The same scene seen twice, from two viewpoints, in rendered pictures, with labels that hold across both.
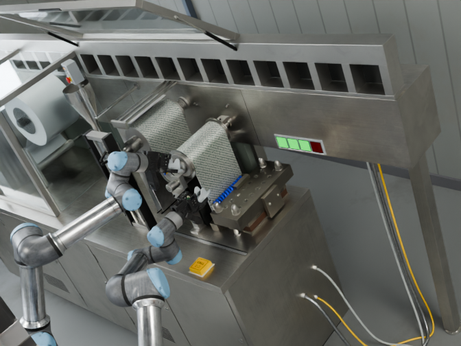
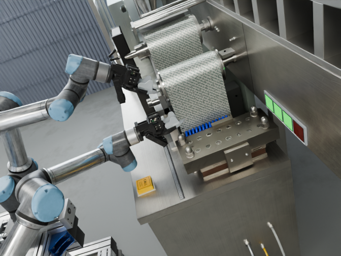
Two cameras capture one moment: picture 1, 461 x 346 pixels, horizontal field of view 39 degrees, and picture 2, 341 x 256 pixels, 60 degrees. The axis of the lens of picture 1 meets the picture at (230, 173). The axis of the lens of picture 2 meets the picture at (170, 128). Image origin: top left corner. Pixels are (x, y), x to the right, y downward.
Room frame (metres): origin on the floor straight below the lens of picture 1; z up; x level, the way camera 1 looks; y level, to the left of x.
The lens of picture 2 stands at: (1.58, -0.49, 1.81)
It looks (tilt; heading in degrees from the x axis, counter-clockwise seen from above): 35 degrees down; 39
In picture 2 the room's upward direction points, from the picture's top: 22 degrees counter-clockwise
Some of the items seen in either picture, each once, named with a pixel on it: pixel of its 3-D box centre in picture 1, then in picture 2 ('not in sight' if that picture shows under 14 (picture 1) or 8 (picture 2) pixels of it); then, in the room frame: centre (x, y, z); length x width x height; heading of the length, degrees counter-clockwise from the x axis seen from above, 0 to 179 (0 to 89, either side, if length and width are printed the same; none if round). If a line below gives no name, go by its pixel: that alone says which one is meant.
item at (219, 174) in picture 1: (220, 175); (202, 108); (2.50, 0.05, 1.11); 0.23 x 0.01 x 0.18; 128
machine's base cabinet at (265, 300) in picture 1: (129, 248); (178, 120); (3.24, 0.72, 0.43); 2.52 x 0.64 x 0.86; 38
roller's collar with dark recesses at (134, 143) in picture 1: (133, 145); (142, 51); (2.65, 0.35, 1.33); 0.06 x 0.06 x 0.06; 38
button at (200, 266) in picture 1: (200, 266); (144, 184); (2.20, 0.26, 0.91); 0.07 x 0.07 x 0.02; 38
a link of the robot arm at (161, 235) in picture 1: (161, 233); (116, 142); (2.25, 0.36, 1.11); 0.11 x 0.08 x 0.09; 128
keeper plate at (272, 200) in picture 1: (273, 201); (238, 157); (2.36, -0.13, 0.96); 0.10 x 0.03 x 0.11; 128
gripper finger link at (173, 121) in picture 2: (204, 193); (174, 121); (2.40, 0.14, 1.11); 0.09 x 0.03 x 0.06; 127
